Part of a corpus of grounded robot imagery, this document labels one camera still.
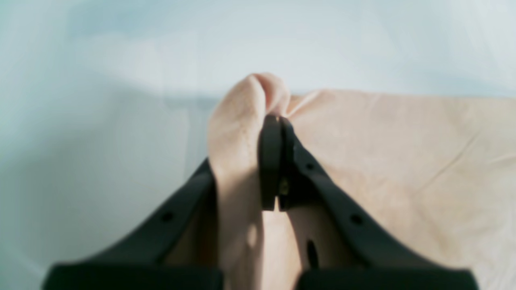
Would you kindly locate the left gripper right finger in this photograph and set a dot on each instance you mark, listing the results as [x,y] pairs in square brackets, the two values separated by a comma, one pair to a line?
[365,256]

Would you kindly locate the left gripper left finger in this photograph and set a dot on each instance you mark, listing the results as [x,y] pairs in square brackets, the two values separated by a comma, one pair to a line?
[161,241]

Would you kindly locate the peach pink T-shirt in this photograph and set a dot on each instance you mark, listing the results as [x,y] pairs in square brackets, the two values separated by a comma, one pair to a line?
[438,173]

